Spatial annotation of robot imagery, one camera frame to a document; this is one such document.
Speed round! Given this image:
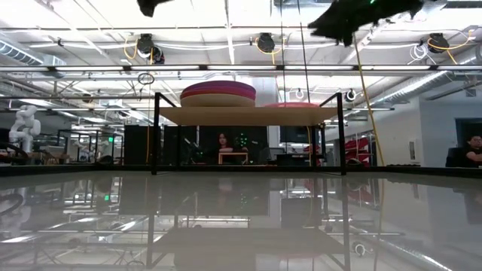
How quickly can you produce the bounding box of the black ceiling cable reel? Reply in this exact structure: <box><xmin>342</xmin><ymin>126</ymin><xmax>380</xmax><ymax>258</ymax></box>
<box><xmin>428</xmin><ymin>32</ymin><xmax>450</xmax><ymax>54</ymax></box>
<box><xmin>257</xmin><ymin>32</ymin><xmax>276</xmax><ymax>53</ymax></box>
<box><xmin>136</xmin><ymin>32</ymin><xmax>156</xmax><ymax>54</ymax></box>

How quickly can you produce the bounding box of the wooden shelf with black legs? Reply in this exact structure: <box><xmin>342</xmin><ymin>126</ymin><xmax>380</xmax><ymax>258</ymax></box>
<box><xmin>151</xmin><ymin>92</ymin><xmax>348</xmax><ymax>177</ymax></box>

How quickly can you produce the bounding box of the red and white object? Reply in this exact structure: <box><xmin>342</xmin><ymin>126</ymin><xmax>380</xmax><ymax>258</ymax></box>
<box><xmin>343</xmin><ymin>135</ymin><xmax>372</xmax><ymax>167</ymax></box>

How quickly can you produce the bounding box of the person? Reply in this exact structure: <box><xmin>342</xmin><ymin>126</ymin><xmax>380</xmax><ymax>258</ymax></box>
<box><xmin>213</xmin><ymin>132</ymin><xmax>250</xmax><ymax>166</ymax></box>
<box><xmin>445</xmin><ymin>134</ymin><xmax>482</xmax><ymax>169</ymax></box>

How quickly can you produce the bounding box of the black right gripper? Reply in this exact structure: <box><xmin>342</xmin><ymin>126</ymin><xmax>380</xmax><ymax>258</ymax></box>
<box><xmin>307</xmin><ymin>0</ymin><xmax>425</xmax><ymax>47</ymax></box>

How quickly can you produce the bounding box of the small translucent pink plate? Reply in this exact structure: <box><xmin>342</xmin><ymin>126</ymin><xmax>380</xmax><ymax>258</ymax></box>
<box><xmin>263</xmin><ymin>101</ymin><xmax>322</xmax><ymax>109</ymax></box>

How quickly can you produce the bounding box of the small wooden frame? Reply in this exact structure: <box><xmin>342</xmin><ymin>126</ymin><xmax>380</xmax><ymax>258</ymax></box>
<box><xmin>218</xmin><ymin>151</ymin><xmax>250</xmax><ymax>166</ymax></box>

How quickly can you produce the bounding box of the yellow cable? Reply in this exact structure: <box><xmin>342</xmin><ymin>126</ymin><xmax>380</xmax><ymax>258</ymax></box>
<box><xmin>352</xmin><ymin>34</ymin><xmax>386</xmax><ymax>167</ymax></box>

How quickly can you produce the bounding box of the large magenta plate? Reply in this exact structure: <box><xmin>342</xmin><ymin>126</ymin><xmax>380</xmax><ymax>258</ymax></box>
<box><xmin>179</xmin><ymin>88</ymin><xmax>258</xmax><ymax>102</ymax></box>

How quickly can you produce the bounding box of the black cable loop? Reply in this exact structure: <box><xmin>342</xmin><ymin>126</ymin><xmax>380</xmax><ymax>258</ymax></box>
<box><xmin>136</xmin><ymin>72</ymin><xmax>156</xmax><ymax>86</ymax></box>

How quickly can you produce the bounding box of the beige plate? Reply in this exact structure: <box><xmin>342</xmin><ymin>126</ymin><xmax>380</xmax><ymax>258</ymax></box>
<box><xmin>181</xmin><ymin>93</ymin><xmax>257</xmax><ymax>108</ymax></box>

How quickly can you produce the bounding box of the black hanging cable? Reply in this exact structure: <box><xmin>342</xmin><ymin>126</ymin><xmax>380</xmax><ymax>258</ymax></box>
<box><xmin>296</xmin><ymin>0</ymin><xmax>311</xmax><ymax>94</ymax></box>

